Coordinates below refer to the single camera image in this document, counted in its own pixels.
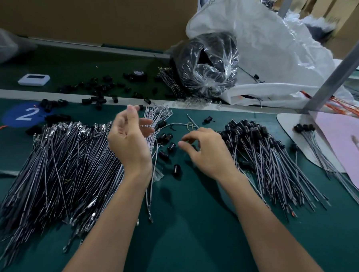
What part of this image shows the small white timer device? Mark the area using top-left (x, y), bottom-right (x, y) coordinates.
top-left (17, 73), bottom-right (52, 88)

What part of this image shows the pile of wires with black caps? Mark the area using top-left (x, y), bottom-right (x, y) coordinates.
top-left (220, 115), bottom-right (331, 224)

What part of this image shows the clear bag with black contents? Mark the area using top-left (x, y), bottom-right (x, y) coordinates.
top-left (173, 30), bottom-right (242, 101)

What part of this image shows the pile of grey wires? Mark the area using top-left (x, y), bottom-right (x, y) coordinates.
top-left (0, 105), bottom-right (181, 267)

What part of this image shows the person's left hand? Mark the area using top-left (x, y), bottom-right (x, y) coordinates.
top-left (106, 104), bottom-right (160, 187)

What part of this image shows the clear plastic strip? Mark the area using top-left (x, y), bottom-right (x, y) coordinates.
top-left (0, 167), bottom-right (20, 178)

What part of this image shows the brown cardboard panel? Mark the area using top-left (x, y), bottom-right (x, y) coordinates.
top-left (0, 0), bottom-right (203, 61)

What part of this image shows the person's right hand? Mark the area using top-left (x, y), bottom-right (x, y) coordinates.
top-left (177, 126), bottom-right (240, 188)

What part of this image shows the stack of cardboard boxes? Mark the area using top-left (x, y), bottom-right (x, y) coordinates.
top-left (307, 0), bottom-right (359, 59)

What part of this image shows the person's left forearm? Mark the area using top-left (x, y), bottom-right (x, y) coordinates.
top-left (46, 169), bottom-right (157, 272)

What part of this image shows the person's right forearm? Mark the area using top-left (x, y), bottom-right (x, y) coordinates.
top-left (219, 166), bottom-right (325, 272)

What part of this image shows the small bundle of capped wires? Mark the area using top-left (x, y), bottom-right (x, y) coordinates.
top-left (293, 120), bottom-right (359, 228)

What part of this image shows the crumpled clear plastic bag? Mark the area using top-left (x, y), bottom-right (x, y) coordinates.
top-left (0, 25), bottom-right (38, 63)

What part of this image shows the pink paper sheet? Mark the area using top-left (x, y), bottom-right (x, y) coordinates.
top-left (313, 109), bottom-right (359, 197)

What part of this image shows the bundle of orange wires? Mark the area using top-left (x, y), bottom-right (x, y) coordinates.
top-left (303, 89), bottom-right (359, 125)

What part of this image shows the blue round number sticker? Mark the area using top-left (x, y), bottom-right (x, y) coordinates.
top-left (0, 101), bottom-right (48, 129)

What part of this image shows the large white plastic sack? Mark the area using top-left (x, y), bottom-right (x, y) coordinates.
top-left (184, 0), bottom-right (359, 115)

